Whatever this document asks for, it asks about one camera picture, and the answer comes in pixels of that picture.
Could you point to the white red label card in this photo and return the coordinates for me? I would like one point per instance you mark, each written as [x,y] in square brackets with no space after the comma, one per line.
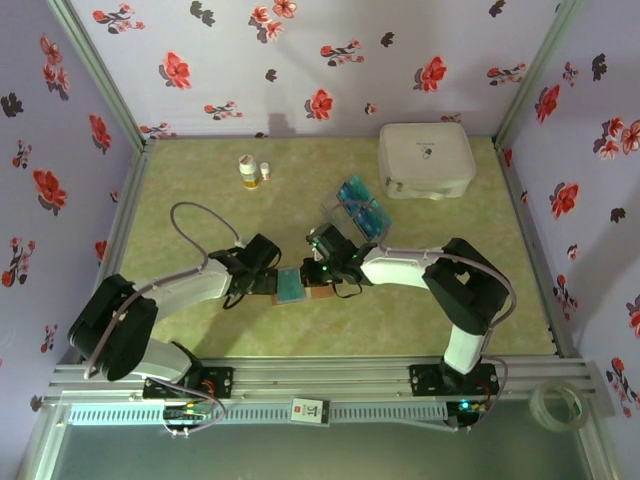
[310,411]

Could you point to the small white pill bottle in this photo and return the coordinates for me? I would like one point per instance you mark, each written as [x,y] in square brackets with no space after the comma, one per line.
[265,171]

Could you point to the clear tape roll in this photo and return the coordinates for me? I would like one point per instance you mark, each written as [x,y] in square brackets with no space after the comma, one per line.
[537,407]

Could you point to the aluminium frame post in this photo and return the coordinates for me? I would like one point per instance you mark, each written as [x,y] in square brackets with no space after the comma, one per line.
[103,75]
[40,450]
[597,450]
[535,75]

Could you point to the blue credit card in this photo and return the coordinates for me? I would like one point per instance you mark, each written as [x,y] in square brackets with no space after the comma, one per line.
[354,189]
[290,287]
[381,224]
[364,217]

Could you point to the clear acrylic card stand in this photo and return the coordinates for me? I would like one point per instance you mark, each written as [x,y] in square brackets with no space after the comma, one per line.
[334,212]

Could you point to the white zipped medicine pouch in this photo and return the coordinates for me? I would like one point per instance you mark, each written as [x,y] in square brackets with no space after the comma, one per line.
[425,155]

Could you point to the large white-capped pill bottle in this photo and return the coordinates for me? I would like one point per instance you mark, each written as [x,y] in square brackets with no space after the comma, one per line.
[249,172]

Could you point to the orange brown card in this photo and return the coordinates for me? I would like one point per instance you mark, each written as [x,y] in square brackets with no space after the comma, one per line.
[320,292]

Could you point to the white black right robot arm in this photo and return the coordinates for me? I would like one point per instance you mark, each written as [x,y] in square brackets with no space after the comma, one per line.
[395,265]

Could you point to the aluminium table edge rail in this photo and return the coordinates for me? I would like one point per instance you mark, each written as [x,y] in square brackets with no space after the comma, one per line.
[530,240]
[125,215]

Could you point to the green circuit board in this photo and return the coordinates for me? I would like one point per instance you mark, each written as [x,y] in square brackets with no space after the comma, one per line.
[187,413]
[467,406]

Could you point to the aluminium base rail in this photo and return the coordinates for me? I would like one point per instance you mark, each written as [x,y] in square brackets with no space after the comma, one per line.
[320,380]

